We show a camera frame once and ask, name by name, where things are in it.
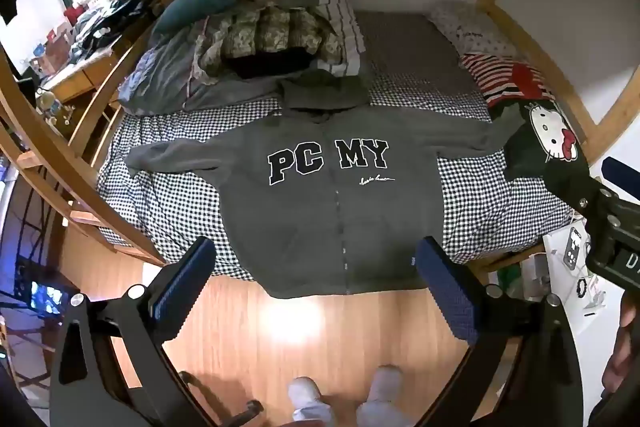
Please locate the person's right foot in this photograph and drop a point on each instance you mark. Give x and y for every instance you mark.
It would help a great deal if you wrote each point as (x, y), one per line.
(382, 392)

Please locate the person's foot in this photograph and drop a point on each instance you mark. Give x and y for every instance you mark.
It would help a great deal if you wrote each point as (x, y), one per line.
(382, 392)
(310, 399)

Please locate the folded black garment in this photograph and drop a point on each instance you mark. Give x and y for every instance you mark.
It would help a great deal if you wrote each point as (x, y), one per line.
(270, 64)

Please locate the folded camouflage jacket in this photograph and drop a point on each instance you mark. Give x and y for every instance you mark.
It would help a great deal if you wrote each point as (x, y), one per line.
(270, 32)

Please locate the person's left foot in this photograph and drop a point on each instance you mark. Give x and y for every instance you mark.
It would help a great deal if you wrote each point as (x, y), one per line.
(310, 399)

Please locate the grey duvet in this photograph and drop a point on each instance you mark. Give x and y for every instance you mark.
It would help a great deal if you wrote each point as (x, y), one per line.
(160, 77)

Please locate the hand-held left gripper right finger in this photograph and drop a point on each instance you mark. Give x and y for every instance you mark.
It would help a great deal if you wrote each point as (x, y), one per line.
(450, 297)

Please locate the grey lettered zip hoodie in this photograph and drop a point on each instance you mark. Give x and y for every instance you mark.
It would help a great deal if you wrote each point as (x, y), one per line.
(310, 217)

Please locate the person's right hand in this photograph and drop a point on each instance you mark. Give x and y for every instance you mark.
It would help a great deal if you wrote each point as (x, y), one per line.
(625, 357)

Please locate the dark blue cloth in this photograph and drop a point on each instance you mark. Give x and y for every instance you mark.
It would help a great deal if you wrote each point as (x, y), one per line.
(622, 174)

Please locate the small toy figure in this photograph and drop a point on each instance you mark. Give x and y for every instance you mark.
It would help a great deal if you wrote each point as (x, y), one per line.
(47, 102)

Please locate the black white checkered bed sheet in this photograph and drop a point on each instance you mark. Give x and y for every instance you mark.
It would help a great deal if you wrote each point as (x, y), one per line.
(175, 207)

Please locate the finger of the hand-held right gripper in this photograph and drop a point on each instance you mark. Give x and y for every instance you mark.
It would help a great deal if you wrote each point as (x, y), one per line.
(607, 207)

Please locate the white dotted pillow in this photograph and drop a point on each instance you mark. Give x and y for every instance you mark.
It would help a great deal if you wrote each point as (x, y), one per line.
(470, 32)

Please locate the teal pillow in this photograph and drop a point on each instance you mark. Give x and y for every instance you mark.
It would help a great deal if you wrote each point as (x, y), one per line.
(195, 7)

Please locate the smartphone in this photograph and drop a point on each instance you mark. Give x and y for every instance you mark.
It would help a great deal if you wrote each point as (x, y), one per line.
(572, 247)

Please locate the wooden desk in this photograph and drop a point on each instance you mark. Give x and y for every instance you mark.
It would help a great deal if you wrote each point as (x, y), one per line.
(75, 82)

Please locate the paper shopping bag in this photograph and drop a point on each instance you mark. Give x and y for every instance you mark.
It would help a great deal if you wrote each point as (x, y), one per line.
(57, 49)

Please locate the black chair base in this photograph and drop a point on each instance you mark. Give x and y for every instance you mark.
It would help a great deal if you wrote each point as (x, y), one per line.
(240, 409)

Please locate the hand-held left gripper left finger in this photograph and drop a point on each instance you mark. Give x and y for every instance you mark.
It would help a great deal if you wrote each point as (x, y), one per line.
(185, 282)

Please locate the wooden bunk bed frame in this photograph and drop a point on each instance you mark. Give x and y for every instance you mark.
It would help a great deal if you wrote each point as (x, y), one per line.
(50, 157)

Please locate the white grey striped pillow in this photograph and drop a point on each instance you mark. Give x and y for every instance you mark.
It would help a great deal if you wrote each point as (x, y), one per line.
(340, 17)

